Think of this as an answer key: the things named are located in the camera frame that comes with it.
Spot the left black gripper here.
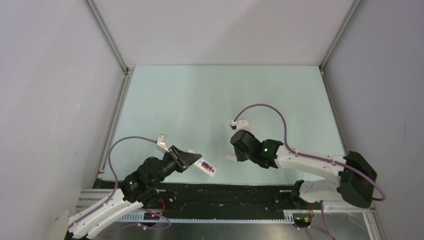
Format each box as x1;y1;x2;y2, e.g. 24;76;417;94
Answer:
150;144;202;186

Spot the white battery compartment cover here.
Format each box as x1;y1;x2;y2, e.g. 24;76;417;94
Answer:
225;153;238;163

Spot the white remote control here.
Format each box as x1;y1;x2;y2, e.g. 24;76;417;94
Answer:
193;157;217;178

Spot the red battery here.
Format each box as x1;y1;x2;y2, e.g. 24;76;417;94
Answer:
201;162;213;172

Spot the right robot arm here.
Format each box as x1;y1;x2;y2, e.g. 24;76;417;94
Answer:
230;130;377;209

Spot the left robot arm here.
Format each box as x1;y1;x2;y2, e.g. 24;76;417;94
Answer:
64;145;203;240

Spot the left controller board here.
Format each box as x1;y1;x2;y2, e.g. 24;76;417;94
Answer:
143;212;161;222

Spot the controller board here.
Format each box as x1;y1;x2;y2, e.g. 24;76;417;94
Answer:
143;212;161;222
293;216;313;229

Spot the right controller board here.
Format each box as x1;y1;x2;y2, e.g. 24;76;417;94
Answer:
293;216;313;229

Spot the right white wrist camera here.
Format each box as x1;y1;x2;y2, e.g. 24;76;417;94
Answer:
229;119;251;132

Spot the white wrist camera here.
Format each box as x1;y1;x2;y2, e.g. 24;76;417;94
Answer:
229;119;251;132
156;134;169;154

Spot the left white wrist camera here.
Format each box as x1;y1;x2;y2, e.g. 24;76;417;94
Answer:
156;134;169;154

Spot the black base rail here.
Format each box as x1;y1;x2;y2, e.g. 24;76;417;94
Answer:
146;183;309;220

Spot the grey slotted cable duct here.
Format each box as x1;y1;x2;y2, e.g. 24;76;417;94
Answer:
117;211;295;224

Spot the left aluminium frame profile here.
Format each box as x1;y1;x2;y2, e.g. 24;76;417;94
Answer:
69;0;135;240

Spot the aluminium frame profile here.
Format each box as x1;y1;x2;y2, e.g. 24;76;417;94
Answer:
69;0;135;240
319;0;385;240

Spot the right aluminium frame profile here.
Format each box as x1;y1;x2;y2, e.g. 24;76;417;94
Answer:
319;0;385;240

